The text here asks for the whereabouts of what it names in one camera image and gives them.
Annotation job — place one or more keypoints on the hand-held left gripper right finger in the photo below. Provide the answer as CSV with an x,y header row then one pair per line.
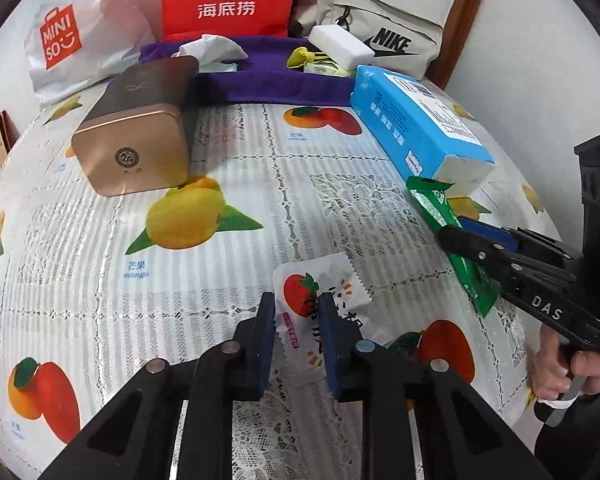
x,y
337,355

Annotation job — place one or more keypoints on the gold tin box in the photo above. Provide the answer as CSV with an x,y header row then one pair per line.
x,y
130,125

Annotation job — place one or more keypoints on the white plastic shopping bag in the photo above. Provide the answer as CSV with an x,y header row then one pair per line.
x,y
100,35

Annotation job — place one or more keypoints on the yellow clip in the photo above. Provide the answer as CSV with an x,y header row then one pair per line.
x,y
297,56

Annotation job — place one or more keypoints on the white rectangular block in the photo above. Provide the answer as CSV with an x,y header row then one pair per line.
x,y
340,42

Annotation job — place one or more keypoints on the purple cloth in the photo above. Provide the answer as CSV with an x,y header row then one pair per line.
x,y
260,80

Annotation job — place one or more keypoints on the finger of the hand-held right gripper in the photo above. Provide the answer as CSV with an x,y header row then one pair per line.
x,y
485,227
470,245

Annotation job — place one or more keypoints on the crumpled white tissue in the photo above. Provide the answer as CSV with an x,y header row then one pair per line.
x,y
210,47

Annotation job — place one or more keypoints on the green snack packet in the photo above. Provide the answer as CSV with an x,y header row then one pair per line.
x,y
435,205

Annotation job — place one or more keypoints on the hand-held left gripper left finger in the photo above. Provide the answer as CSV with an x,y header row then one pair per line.
x,y
262,350

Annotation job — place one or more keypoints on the brown wooden door frame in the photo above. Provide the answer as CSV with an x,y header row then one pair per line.
x,y
467,15

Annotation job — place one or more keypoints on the strawberry print snack packet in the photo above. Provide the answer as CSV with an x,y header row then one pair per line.
x,y
305,290

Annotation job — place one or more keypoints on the person's right hand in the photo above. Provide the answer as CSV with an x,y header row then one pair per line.
x,y
550,365

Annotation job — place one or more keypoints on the beige fabric bag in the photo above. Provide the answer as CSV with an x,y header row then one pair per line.
x,y
360,10

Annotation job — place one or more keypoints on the blue tissue pack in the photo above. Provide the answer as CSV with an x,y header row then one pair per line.
x,y
395,110

